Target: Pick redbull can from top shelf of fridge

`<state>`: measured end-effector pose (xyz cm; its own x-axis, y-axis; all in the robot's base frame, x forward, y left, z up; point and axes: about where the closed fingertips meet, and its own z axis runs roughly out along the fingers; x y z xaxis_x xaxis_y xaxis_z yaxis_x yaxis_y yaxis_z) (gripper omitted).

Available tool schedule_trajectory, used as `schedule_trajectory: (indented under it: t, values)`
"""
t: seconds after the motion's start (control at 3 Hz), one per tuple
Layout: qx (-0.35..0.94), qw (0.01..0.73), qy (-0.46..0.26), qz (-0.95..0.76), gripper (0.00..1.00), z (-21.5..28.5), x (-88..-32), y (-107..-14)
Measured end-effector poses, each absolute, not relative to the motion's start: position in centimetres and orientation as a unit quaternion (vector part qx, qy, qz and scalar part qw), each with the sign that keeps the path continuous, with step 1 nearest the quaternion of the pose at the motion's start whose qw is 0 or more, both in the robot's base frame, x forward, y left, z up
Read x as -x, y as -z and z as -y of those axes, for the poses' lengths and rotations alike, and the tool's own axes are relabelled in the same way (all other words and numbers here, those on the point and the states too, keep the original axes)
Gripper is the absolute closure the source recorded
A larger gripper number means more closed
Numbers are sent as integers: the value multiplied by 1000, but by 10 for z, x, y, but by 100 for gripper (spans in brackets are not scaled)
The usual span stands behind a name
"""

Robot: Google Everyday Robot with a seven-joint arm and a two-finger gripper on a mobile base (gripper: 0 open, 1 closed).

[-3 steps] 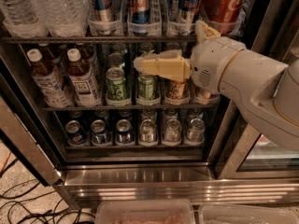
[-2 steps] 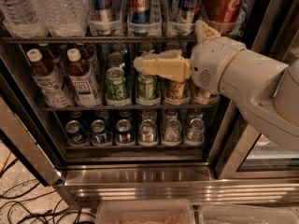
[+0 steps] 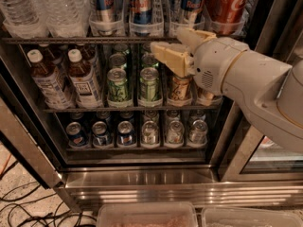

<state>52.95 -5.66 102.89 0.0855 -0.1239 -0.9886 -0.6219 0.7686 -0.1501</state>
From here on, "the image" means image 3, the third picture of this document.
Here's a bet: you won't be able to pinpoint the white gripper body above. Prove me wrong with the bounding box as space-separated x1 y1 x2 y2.
193 37 249 96

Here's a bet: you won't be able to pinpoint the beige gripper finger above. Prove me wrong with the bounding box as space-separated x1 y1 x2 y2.
177 27 217 51
151 42 194 78

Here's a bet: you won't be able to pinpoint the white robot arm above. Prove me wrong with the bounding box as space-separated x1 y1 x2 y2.
151 27 303 152

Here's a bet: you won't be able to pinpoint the front left gold can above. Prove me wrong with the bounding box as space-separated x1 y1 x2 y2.
169 75 192 103

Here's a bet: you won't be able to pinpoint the gold can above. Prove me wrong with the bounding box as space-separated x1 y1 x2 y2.
169 75 192 103
197 89 217 106

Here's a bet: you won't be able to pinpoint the front right green can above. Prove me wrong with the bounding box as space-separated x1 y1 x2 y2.
139 67 161 107

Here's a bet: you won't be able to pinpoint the green can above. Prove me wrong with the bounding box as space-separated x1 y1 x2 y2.
139 67 161 107
107 68 130 108

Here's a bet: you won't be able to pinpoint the front right gold can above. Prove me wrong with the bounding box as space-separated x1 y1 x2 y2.
197 89 217 106

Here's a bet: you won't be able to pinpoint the red coca cola can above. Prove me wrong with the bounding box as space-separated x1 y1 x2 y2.
205 0 247 35

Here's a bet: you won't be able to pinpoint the front left green can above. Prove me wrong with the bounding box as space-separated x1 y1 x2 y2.
107 68 130 108

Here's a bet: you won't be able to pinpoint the right silver soda can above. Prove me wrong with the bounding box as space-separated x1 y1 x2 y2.
188 119 208 147

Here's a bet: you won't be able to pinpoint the silver soda can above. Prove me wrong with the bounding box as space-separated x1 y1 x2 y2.
141 121 159 148
166 120 184 148
188 119 208 147

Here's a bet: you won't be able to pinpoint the left silver soda can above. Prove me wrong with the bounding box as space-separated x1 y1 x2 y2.
141 121 159 148

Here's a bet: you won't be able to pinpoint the middle silver soda can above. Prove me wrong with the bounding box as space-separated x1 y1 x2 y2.
166 120 184 148

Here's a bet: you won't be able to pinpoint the right blue pepsi can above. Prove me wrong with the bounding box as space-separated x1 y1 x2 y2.
117 121 135 146

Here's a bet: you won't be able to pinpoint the blue pepsi can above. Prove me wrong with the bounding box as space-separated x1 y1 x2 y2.
117 121 135 146
92 121 112 148
66 122 89 148

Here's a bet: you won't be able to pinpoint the stainless steel fridge cabinet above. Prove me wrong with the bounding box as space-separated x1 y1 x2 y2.
1 0 302 212

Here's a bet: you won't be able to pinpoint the right glass fridge door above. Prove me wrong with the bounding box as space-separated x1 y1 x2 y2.
218 0 303 181

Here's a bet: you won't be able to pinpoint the middle blue pepsi can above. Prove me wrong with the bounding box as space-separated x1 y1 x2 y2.
92 121 112 148

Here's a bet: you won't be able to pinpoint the left blue pepsi can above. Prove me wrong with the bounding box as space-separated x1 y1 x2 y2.
66 122 89 148

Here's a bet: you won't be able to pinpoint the left open fridge door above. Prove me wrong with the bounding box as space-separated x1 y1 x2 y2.
0 79 62 188

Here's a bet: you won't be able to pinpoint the front right tea bottle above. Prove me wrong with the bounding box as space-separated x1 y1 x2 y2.
68 49 101 108

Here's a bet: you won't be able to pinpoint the tea bottle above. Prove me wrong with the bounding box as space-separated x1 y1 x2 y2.
27 49 73 110
68 49 101 108

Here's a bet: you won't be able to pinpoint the right clear water bottle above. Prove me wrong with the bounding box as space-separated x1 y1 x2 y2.
42 0 88 38

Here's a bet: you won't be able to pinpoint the clear water bottle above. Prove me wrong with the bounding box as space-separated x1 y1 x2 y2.
42 0 88 38
0 0 48 39

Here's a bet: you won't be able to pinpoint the front left tea bottle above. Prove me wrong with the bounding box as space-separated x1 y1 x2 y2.
27 49 73 110

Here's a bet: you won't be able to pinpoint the right clear plastic bin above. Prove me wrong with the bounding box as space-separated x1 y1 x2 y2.
202 207 303 227

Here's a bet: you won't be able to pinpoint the clear plastic bin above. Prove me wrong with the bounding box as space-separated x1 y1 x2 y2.
202 207 303 227
97 201 198 227

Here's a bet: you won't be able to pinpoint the left clear water bottle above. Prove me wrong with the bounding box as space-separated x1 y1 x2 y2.
0 0 48 39

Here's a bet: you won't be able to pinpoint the left clear plastic bin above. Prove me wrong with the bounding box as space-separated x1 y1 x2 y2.
97 201 198 227

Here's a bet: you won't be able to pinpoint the middle wire shelf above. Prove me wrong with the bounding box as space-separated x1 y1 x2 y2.
43 105 219 113

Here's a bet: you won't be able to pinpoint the wire shelf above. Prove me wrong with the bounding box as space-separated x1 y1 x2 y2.
43 105 219 113
1 36 179 44

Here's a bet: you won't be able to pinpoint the top wire shelf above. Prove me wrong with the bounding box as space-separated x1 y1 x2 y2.
1 36 179 44

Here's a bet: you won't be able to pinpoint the black floor cables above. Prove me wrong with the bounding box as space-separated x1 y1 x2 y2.
0 159 98 227

